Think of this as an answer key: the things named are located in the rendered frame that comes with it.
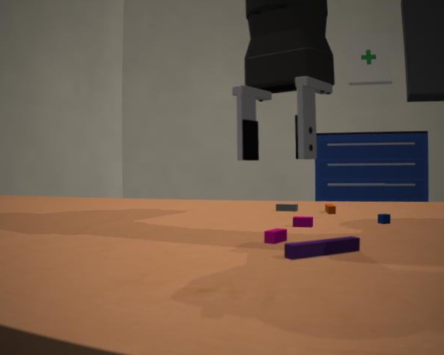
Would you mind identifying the small dark blue cube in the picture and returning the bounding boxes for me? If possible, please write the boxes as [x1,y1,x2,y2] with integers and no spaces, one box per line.
[377,214,391,224]

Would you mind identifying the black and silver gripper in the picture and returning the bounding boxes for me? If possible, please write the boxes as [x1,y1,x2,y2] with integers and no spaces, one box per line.
[232,0,334,160]

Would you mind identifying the grey rod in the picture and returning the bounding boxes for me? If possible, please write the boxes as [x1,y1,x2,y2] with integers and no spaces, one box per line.
[276,203,298,212]

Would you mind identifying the orange rod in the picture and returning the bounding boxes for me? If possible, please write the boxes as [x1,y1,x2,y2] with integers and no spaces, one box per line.
[326,204,336,214]

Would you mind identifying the dark purple rod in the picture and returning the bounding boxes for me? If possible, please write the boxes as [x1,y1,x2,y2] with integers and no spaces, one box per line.
[284,237,360,260]

